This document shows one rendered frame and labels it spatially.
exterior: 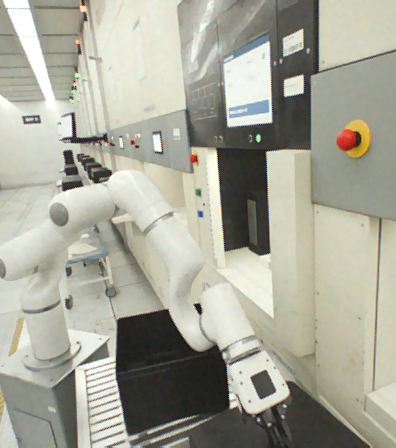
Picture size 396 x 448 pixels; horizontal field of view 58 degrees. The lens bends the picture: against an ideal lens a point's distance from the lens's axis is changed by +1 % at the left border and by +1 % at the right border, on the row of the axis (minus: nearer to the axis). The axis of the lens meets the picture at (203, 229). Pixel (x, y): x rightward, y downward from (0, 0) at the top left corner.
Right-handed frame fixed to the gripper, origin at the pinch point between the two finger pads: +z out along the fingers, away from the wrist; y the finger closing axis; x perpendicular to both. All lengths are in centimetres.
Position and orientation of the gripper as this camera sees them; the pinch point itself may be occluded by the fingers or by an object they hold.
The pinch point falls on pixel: (279, 435)
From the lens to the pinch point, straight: 81.3
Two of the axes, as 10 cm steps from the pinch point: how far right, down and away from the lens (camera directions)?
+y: 8.8, -2.0, 4.3
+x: -2.6, 5.4, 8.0
